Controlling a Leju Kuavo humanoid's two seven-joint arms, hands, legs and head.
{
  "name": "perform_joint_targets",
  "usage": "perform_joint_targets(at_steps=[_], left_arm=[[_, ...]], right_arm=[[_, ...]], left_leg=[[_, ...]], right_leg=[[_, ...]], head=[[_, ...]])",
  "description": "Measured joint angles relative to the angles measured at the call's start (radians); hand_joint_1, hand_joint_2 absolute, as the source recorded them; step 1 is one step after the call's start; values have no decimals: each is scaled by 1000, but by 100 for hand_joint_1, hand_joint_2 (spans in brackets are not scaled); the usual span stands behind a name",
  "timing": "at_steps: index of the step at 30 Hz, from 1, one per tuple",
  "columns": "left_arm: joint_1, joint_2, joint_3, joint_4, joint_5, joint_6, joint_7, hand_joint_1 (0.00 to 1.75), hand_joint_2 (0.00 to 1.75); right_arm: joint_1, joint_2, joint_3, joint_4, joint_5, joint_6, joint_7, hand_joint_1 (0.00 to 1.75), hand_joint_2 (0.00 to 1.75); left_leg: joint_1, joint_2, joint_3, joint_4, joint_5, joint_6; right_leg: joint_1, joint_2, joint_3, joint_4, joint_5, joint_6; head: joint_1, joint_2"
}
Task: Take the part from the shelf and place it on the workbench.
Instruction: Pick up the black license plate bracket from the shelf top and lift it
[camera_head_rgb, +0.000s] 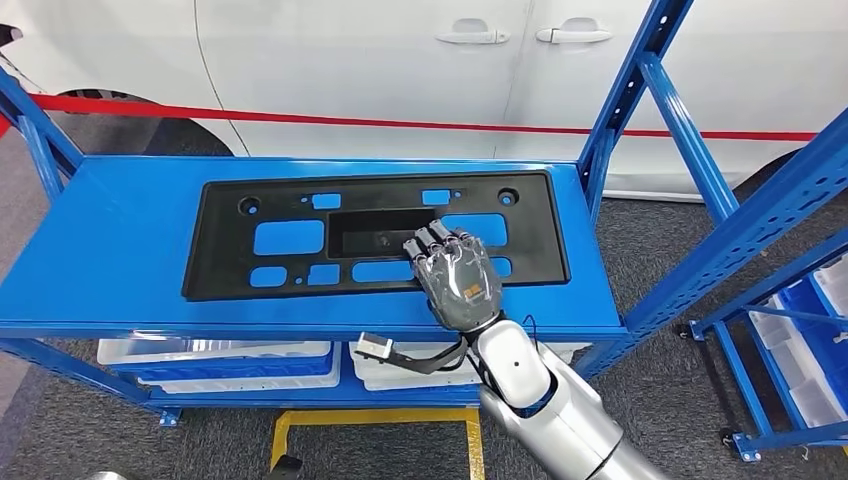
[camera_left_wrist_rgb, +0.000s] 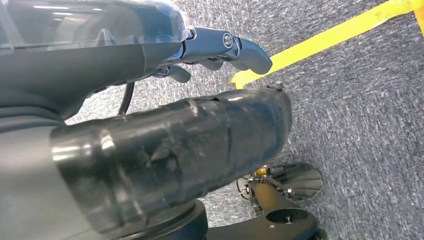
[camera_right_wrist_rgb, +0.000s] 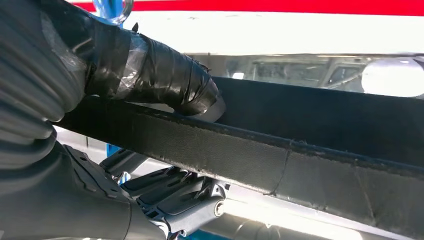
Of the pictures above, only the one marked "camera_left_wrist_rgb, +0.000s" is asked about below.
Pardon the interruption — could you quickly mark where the black wrapped robot leg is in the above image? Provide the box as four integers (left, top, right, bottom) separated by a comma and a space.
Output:
49, 86, 293, 240

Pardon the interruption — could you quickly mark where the metal robot foot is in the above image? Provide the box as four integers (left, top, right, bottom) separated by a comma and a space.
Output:
235, 162, 324, 204

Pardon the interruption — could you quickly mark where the yellow floor tape square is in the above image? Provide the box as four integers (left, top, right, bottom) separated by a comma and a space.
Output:
230, 0, 424, 90

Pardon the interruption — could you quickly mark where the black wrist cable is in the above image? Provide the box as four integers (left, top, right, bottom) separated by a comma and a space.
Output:
117, 82, 136, 116

